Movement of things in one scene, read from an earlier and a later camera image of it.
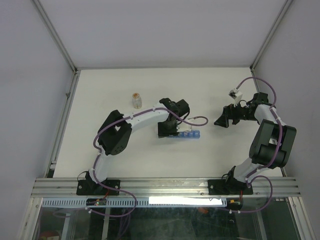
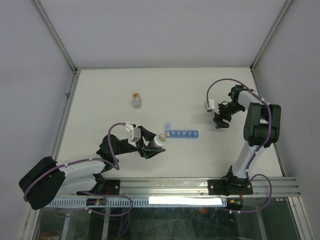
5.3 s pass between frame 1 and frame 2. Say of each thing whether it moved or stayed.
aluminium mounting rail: stayed
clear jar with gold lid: stayed
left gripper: moved
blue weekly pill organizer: stayed
